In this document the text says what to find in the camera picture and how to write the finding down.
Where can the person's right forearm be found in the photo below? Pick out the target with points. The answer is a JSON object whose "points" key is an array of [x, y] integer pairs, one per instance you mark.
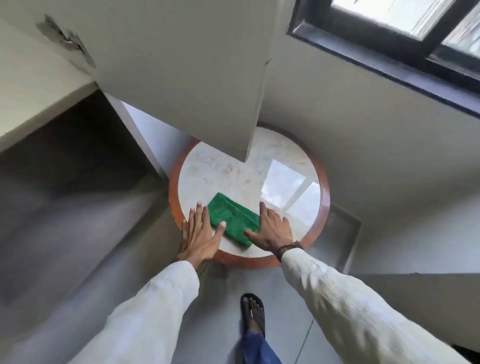
{"points": [[356, 315]]}

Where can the person's left little finger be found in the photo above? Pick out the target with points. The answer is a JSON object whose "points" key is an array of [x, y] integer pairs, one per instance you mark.
{"points": [[184, 232]]}

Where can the person's leg in blue trousers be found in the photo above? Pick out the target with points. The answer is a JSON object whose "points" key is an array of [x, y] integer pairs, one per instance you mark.
{"points": [[258, 348]]}

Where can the round marble table wooden rim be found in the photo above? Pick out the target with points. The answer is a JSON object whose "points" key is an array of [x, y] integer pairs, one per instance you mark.
{"points": [[240, 180]]}

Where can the dark framed window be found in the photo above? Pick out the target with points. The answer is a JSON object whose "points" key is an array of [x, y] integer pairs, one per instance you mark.
{"points": [[393, 45]]}

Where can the person's right thumb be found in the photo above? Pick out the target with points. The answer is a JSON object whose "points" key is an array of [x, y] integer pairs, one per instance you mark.
{"points": [[254, 237]]}

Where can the person's right hand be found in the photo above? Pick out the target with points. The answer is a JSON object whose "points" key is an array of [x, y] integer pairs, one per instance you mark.
{"points": [[273, 233]]}

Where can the person's foot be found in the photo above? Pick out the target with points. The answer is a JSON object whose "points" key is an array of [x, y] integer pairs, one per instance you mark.
{"points": [[250, 317]]}

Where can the person's left hand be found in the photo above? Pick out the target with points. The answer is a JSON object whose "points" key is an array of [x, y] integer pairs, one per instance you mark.
{"points": [[198, 240]]}

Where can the person's left forearm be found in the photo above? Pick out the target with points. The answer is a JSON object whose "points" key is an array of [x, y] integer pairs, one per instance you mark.
{"points": [[150, 315]]}

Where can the person's left middle finger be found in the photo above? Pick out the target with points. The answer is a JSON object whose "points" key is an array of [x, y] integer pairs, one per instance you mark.
{"points": [[199, 218]]}

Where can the green cloth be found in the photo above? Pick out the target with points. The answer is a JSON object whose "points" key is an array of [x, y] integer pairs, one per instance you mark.
{"points": [[234, 217]]}

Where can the person's right little finger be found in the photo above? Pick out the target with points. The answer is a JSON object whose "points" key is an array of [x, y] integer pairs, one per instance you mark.
{"points": [[288, 225]]}

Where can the person's right middle finger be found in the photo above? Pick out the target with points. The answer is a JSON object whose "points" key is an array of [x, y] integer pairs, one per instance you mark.
{"points": [[275, 217]]}

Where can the person's left thumb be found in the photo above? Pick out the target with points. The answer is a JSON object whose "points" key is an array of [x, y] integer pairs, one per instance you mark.
{"points": [[219, 233]]}

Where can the black sandal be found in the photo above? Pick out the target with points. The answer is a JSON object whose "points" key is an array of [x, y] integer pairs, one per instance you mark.
{"points": [[260, 308]]}

